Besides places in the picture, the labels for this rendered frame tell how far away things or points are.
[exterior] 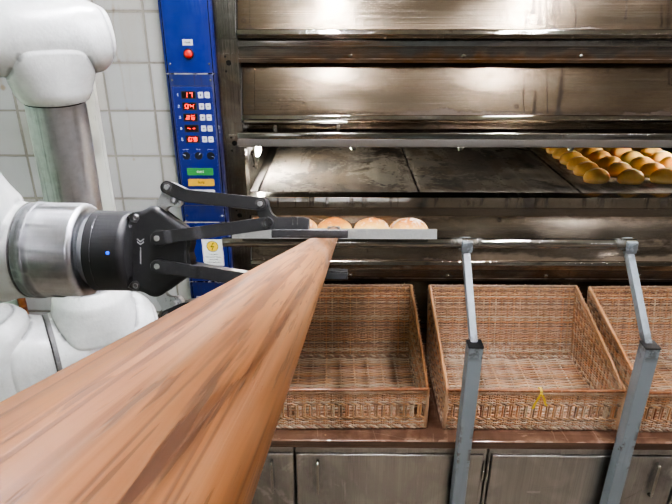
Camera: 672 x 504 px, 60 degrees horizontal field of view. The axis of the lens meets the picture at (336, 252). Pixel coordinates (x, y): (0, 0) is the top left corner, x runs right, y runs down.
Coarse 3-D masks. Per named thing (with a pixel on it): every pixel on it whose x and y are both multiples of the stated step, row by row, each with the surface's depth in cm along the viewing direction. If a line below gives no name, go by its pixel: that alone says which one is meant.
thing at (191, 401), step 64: (320, 256) 35; (192, 320) 9; (256, 320) 11; (64, 384) 6; (128, 384) 6; (192, 384) 7; (256, 384) 8; (0, 448) 4; (64, 448) 4; (128, 448) 5; (192, 448) 5; (256, 448) 7
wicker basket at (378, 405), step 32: (352, 288) 215; (384, 288) 215; (320, 320) 217; (352, 320) 217; (384, 320) 217; (416, 320) 200; (320, 352) 218; (352, 352) 219; (384, 352) 219; (416, 352) 200; (320, 384) 202; (352, 384) 202; (384, 384) 203; (416, 384) 199; (288, 416) 181; (320, 416) 182; (352, 416) 181; (384, 416) 181; (416, 416) 182
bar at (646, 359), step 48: (240, 240) 171; (288, 240) 171; (384, 240) 171; (432, 240) 171; (480, 240) 171; (528, 240) 171; (576, 240) 170; (624, 240) 170; (624, 432) 170; (624, 480) 177
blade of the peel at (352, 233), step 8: (256, 232) 156; (264, 232) 156; (352, 232) 156; (360, 232) 156; (368, 232) 156; (376, 232) 156; (384, 232) 156; (392, 232) 156; (400, 232) 156; (408, 232) 156; (416, 232) 156; (424, 232) 156; (432, 232) 156
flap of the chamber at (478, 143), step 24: (240, 144) 182; (264, 144) 182; (288, 144) 182; (312, 144) 182; (336, 144) 182; (360, 144) 182; (384, 144) 182; (408, 144) 182; (432, 144) 182; (456, 144) 182; (480, 144) 182; (504, 144) 181; (528, 144) 181; (552, 144) 181; (576, 144) 181; (600, 144) 181; (624, 144) 181; (648, 144) 181
